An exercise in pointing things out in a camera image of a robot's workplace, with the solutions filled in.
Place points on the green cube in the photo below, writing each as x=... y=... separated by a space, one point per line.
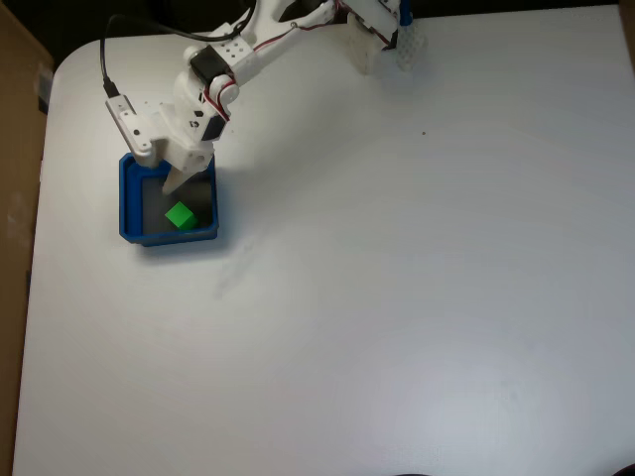
x=179 y=214

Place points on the silver camera box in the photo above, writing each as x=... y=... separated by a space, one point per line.
x=121 y=113

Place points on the blue square box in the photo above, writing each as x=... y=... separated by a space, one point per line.
x=130 y=213

